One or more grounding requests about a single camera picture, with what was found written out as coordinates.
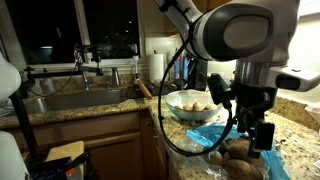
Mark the blue bottle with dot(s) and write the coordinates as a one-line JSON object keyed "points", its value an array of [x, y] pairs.
{"points": [[185, 68], [177, 66]]}

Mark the white paper towel roll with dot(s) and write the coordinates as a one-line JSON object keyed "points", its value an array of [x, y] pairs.
{"points": [[156, 68]]}

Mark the black tray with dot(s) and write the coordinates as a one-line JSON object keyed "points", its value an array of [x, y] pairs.
{"points": [[161, 90]]}

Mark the dark kitchen window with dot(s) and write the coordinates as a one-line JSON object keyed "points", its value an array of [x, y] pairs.
{"points": [[110, 26]]}

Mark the large brown potato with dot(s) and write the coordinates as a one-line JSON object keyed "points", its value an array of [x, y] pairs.
{"points": [[243, 170]]}

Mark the white dish brush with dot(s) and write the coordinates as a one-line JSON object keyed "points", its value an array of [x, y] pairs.
{"points": [[135, 68]]}

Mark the under-cabinet strip light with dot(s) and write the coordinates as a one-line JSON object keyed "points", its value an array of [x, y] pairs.
{"points": [[310, 6]]}

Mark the metal faucet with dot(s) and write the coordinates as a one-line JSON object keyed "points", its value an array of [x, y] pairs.
{"points": [[85, 78]]}

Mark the wooden upper cabinet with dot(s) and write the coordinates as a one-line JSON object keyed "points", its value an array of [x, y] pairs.
{"points": [[213, 5]]}

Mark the metal soap dispenser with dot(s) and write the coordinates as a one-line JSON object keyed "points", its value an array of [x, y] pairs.
{"points": [[115, 77]]}

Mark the black stand pole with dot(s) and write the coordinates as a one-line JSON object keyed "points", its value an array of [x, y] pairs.
{"points": [[26, 130]]}

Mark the cardboard box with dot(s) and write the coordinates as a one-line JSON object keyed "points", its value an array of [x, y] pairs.
{"points": [[63, 151]]}

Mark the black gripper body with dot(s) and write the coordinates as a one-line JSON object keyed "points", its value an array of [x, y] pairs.
{"points": [[255, 100]]}

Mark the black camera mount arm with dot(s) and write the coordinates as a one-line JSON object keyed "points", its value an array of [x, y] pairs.
{"points": [[60, 73]]}

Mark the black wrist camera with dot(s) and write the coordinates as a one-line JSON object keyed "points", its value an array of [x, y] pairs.
{"points": [[219, 88]]}

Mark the stainless steel sink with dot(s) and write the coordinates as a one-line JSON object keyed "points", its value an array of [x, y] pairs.
{"points": [[76, 100]]}

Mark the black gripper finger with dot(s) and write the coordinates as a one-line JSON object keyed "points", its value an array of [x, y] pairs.
{"points": [[264, 136], [242, 123]]}

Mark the wooden lower cabinet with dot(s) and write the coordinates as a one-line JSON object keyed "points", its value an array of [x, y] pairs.
{"points": [[110, 150]]}

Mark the clear glass bowl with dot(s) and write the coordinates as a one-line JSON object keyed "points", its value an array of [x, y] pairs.
{"points": [[196, 115]]}

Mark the wooden cabinet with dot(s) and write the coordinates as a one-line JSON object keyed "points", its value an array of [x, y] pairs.
{"points": [[213, 5], [110, 150]]}

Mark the black stereo camera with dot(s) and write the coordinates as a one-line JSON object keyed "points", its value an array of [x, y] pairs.
{"points": [[110, 50]]}

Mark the white grey Franka robot arm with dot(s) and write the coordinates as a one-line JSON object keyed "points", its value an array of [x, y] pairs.
{"points": [[246, 30]]}

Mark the blue white plastic potato bag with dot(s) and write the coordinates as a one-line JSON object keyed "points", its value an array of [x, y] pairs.
{"points": [[206, 133]]}

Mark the black countertop appliance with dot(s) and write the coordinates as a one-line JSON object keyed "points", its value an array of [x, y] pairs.
{"points": [[198, 76]]}

